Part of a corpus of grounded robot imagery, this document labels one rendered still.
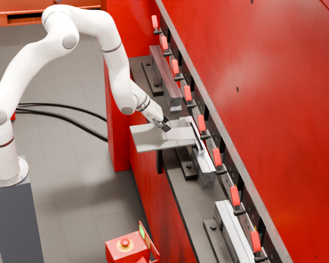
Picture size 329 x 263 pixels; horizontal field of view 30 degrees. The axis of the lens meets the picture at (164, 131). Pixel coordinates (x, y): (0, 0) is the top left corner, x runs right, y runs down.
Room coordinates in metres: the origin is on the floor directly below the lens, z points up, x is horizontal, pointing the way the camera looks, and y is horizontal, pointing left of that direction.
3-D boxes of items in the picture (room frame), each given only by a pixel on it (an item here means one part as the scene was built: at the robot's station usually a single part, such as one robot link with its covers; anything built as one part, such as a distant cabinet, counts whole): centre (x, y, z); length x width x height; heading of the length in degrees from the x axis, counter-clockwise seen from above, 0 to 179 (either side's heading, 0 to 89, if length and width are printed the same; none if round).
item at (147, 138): (2.10, 0.01, 1.00); 0.26 x 0.18 x 0.01; 104
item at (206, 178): (2.08, -0.15, 0.92); 0.39 x 0.06 x 0.10; 14
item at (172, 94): (2.67, 0.00, 0.92); 0.50 x 0.06 x 0.10; 14
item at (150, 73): (2.70, 0.07, 0.89); 0.30 x 0.05 x 0.03; 14
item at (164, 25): (2.55, -0.02, 1.26); 0.15 x 0.09 x 0.17; 14
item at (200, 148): (2.10, -0.14, 0.99); 0.20 x 0.03 x 0.03; 14
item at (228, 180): (1.58, -0.27, 1.26); 0.15 x 0.09 x 0.17; 14
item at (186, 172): (2.08, -0.09, 0.89); 0.30 x 0.05 x 0.03; 14
